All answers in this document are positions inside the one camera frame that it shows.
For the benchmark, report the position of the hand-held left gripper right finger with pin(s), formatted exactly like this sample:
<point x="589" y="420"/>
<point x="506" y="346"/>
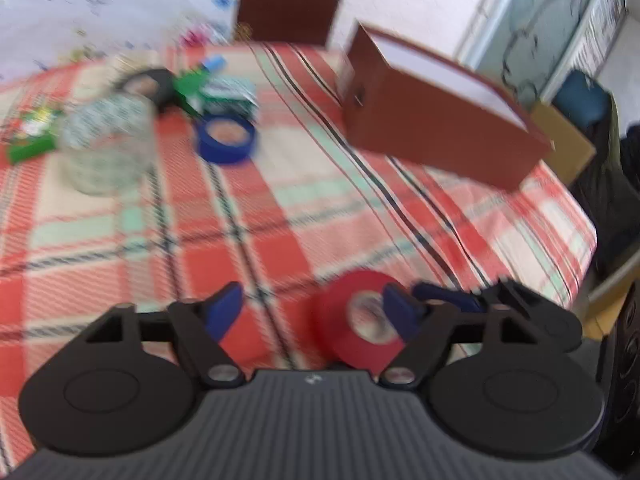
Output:
<point x="402" y="310"/>

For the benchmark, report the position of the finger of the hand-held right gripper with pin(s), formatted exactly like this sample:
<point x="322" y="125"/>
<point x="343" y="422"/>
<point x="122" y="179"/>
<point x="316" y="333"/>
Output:
<point x="445" y="297"/>

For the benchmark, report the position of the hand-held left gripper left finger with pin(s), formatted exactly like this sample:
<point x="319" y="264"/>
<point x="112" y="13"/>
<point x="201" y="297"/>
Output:
<point x="224" y="310"/>

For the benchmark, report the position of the red tape roll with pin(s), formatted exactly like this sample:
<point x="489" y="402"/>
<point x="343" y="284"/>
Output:
<point x="335" y="325"/>

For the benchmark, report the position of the brown cardboard box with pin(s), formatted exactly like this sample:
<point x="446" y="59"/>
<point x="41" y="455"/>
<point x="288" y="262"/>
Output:
<point x="425" y="120"/>

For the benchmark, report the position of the plain green box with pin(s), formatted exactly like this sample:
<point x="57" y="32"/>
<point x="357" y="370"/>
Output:
<point x="192" y="87"/>

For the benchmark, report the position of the blue tape roll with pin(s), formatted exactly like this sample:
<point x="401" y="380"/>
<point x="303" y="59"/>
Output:
<point x="225" y="152"/>

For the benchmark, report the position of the dark clothing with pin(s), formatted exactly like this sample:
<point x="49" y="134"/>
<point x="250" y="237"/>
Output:
<point x="612" y="195"/>

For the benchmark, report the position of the clear glass jar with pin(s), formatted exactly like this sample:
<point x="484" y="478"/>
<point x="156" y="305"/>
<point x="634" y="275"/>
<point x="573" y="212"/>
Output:
<point x="107" y="150"/>

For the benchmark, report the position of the tan cardboard box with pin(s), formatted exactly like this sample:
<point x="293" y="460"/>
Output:
<point x="562" y="135"/>

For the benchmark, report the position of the teal white packet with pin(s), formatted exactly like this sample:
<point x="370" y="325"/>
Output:
<point x="230" y="95"/>

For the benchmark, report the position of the black tape roll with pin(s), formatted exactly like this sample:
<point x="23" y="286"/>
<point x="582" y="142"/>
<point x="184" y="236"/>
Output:
<point x="162" y="85"/>

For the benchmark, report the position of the blue chair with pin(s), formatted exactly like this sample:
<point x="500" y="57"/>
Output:
<point x="582" y="95"/>

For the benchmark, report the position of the green printed box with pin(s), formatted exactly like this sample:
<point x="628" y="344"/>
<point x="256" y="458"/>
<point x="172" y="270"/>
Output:
<point x="32" y="135"/>

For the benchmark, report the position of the frosted glass door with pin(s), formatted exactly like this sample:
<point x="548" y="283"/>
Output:
<point x="530" y="20"/>

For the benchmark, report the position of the white louvered panel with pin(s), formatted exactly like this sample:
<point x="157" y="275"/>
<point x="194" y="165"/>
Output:
<point x="602" y="25"/>

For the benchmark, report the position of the brown wooden headboard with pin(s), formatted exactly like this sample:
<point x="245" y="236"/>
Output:
<point x="292" y="0"/>

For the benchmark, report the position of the floral plastic sheet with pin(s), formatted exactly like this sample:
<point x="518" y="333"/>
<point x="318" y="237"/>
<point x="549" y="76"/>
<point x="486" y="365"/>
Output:
<point x="125" y="0"/>

